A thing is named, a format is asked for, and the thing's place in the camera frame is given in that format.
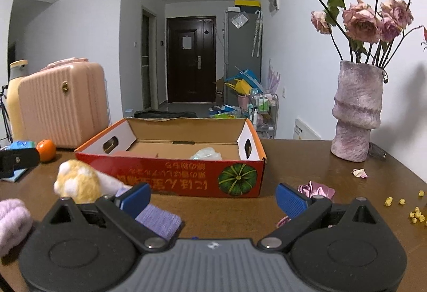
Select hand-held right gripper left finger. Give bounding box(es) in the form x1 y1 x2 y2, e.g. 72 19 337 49
40 183 169 254

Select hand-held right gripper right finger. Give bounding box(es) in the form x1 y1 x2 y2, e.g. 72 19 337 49
258 183 389 253

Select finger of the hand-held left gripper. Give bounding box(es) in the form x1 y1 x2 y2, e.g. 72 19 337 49
0 147 41 179

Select white plush toy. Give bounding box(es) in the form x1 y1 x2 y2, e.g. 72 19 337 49
98 172 134 197

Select lavender knit cloth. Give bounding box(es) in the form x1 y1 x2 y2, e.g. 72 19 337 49
135 203 185 241

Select red cardboard box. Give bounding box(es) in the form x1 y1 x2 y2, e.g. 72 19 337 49
75 117 267 198

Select yellow white plush dog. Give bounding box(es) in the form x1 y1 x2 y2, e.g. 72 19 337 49
54 159 104 204

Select blue tissue pack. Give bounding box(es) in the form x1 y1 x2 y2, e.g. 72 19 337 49
0 140 37 182

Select orange fruit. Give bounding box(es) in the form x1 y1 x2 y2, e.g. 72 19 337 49
35 139 57 163

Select yellow water bottle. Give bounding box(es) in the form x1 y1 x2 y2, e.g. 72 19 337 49
6 59 29 142

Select pink ribbed suitcase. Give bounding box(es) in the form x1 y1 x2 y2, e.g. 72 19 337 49
17 58 110 150

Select pale crumpled plastic bag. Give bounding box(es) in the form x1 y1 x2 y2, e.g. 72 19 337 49
189 147 222 161

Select black floor mat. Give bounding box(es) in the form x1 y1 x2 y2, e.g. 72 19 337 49
133 110 198 119

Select white storage cart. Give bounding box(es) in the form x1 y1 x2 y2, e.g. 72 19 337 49
248 92 279 139

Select scattered yellow crumbs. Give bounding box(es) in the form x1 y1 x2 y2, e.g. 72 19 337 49
384 190 427 224

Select eyeglasses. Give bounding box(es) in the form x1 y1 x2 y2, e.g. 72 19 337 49
368 142 388 159

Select pink ceramic vase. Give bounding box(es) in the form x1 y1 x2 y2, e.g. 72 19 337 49
330 60 384 162

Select pile of blue yellow items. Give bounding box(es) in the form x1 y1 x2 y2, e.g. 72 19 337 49
224 67 264 96

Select brown cardboard carton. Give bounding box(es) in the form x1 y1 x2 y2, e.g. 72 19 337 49
215 79 226 102

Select dark wooden door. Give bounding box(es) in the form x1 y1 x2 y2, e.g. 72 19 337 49
166 16 217 104

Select grey refrigerator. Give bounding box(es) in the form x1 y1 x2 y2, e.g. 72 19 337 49
223 9 262 104

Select white folded umbrella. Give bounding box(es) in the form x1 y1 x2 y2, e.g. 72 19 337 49
252 10 264 57

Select bunch of dried pink roses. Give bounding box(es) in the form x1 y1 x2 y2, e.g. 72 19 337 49
259 0 427 84

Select white wall heater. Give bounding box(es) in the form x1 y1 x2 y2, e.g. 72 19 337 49
294 117 321 140

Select lavender wall decoration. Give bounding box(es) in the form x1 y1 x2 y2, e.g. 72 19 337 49
267 59 281 94

